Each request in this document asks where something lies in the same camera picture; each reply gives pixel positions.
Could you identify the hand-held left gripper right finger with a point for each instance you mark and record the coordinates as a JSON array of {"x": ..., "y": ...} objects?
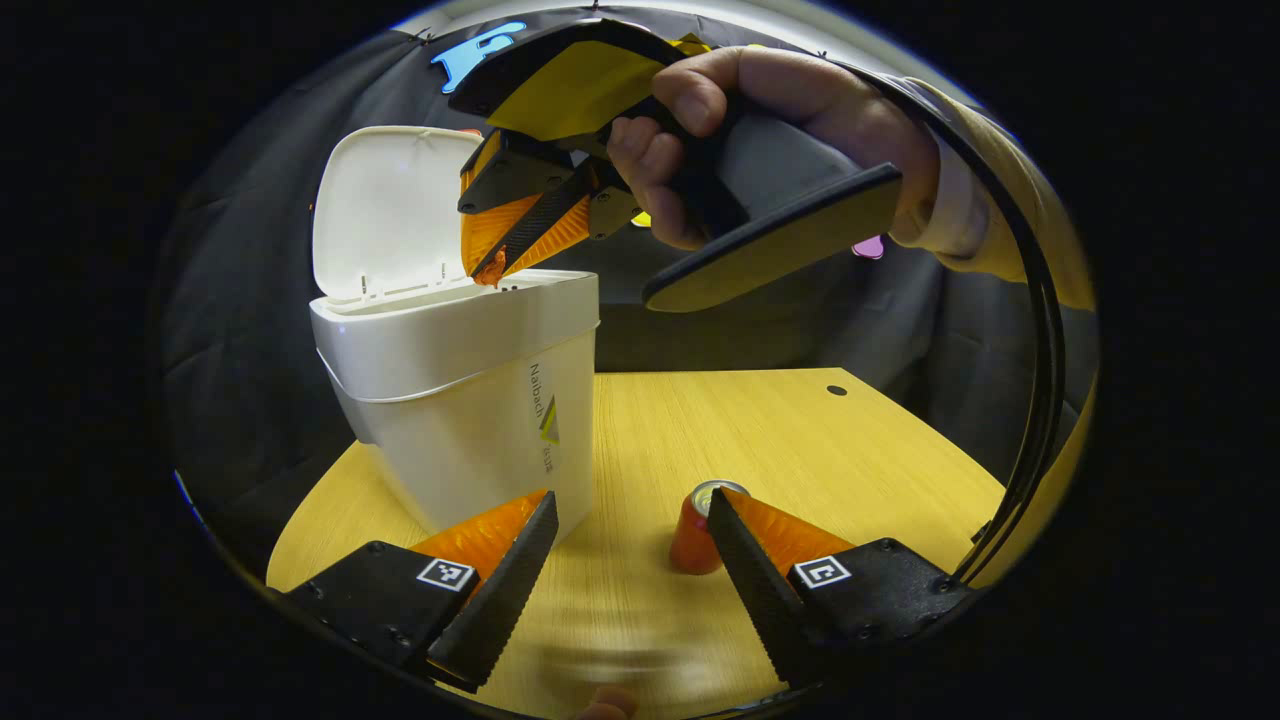
[{"x": 755, "y": 590}]

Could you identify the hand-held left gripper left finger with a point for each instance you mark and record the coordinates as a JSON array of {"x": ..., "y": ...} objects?
[{"x": 505, "y": 590}]

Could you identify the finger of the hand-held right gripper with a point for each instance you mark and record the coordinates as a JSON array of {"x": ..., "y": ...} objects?
[
  {"x": 560, "y": 235},
  {"x": 510, "y": 175}
]

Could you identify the orange paper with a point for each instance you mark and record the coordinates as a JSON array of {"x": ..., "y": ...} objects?
[{"x": 490, "y": 268}]

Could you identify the red pop can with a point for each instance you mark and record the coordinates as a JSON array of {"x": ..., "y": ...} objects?
[{"x": 690, "y": 540}]

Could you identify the white desktop garbage bin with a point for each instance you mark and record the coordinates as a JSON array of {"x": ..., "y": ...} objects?
[{"x": 460, "y": 400}]

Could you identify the wooden desktop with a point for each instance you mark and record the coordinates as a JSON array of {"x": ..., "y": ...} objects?
[{"x": 720, "y": 440}]

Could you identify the black backdrop cloth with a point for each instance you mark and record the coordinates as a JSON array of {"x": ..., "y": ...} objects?
[{"x": 250, "y": 330}]

